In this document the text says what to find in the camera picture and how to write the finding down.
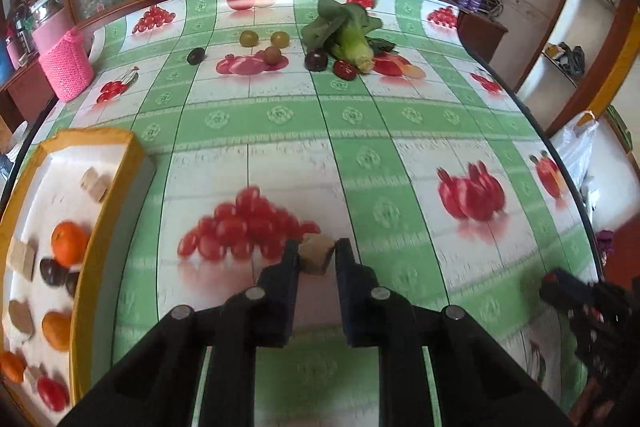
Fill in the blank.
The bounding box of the dark plum by bok choy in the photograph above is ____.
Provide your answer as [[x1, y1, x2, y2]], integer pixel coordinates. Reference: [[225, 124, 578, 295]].
[[304, 49, 329, 72]]

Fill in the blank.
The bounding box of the right hand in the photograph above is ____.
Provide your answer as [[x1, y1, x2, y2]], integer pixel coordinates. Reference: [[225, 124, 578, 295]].
[[568, 378, 615, 426]]

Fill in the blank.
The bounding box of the pink knitted jar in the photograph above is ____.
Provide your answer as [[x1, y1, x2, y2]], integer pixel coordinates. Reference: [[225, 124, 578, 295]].
[[32, 0, 94, 102]]

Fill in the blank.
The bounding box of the bok choy vegetable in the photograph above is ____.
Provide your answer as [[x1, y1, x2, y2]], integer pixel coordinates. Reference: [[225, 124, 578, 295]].
[[300, 0, 396, 74]]

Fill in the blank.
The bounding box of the green grape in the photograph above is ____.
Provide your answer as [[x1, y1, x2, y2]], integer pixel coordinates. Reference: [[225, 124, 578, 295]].
[[239, 30, 259, 48], [270, 30, 291, 49]]

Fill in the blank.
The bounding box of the green grape left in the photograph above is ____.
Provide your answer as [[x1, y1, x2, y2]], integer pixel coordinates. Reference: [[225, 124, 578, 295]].
[[239, 30, 259, 48]]

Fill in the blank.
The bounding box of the beige cut chunk four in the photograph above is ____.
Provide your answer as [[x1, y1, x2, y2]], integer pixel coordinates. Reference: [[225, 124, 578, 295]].
[[80, 167, 111, 202]]

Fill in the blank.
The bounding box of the white plastic bag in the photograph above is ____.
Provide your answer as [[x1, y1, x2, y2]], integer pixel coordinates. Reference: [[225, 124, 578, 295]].
[[551, 110, 599, 190]]

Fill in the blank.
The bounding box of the beige chunk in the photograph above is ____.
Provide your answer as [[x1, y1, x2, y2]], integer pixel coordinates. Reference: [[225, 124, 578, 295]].
[[298, 233, 335, 277]]

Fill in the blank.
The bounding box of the green grape right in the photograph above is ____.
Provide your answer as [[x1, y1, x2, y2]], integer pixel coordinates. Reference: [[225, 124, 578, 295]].
[[270, 30, 291, 49]]

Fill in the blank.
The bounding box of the orange fruit three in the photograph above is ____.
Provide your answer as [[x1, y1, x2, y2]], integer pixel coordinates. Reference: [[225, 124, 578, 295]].
[[0, 351, 26, 384]]

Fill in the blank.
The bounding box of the brown grape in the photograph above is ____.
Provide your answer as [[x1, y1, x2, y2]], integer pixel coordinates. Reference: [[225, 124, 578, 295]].
[[262, 46, 282, 66]]

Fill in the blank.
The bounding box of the orange fruit one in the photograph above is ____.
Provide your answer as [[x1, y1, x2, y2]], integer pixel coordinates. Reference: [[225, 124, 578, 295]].
[[51, 221, 90, 268]]

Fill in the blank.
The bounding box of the dark wooden sideboard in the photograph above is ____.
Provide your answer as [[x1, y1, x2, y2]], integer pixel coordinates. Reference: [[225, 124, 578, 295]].
[[457, 9, 509, 63]]

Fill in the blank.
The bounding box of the dark plum front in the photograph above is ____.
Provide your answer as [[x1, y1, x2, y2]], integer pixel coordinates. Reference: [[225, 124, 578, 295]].
[[64, 271, 80, 299]]

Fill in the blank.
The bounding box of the orange fruit two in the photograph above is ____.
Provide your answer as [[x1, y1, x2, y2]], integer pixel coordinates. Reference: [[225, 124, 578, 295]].
[[41, 310, 72, 352]]

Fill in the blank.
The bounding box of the beige cut chunk two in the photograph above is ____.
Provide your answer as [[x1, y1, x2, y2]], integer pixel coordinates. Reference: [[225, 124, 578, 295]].
[[6, 237, 36, 282]]

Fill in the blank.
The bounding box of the small red date by bok choy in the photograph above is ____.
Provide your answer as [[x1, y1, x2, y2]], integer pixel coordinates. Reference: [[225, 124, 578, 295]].
[[332, 60, 358, 81]]

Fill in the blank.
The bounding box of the yellow rimmed white tray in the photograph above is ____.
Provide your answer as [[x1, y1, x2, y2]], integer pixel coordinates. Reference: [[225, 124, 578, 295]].
[[1, 127, 155, 426]]

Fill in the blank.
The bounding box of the small black plum left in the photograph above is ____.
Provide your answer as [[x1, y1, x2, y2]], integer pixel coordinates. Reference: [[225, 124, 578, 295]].
[[186, 48, 206, 66]]

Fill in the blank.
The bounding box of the red tomato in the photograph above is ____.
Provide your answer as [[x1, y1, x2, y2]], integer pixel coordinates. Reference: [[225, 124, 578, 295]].
[[36, 376, 68, 413]]

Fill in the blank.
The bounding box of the dark plum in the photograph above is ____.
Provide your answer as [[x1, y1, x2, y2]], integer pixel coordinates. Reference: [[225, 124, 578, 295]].
[[64, 271, 80, 299], [39, 258, 68, 287], [304, 49, 329, 72]]

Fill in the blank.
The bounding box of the beige cut chunk three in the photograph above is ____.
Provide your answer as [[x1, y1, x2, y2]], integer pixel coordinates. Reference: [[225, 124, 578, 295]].
[[24, 366, 43, 388]]

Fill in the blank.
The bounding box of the beige cut chunk one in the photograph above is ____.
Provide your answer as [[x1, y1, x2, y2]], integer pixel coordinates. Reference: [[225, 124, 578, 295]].
[[8, 299, 35, 343]]

